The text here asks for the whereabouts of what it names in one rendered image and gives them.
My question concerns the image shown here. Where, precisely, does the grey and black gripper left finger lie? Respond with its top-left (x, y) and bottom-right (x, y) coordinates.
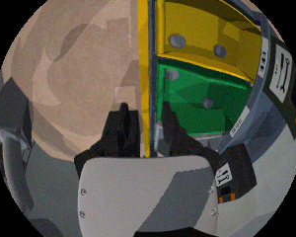
top-left (74, 103), bottom-right (130, 180)

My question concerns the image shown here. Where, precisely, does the grey metal disc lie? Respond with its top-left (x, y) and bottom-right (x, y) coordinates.
top-left (169, 35), bottom-right (185, 48)
top-left (213, 45), bottom-right (226, 58)
top-left (166, 68), bottom-right (179, 81)
top-left (202, 98), bottom-right (213, 109)

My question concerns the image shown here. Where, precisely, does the dark blue metal shelf rack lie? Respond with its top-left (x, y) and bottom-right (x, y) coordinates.
top-left (148, 0), bottom-right (287, 164)

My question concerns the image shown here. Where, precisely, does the yellow vertical bar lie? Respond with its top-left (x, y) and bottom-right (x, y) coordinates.
top-left (138, 0), bottom-right (149, 157)

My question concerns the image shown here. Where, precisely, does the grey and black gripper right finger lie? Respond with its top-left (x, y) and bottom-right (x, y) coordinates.
top-left (161, 102), bottom-right (220, 178)

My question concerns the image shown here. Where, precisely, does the yellow open bin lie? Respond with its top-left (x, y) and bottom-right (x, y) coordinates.
top-left (155, 0), bottom-right (261, 83)

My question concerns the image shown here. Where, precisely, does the green bin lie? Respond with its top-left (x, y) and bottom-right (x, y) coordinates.
top-left (155, 59), bottom-right (253, 135)

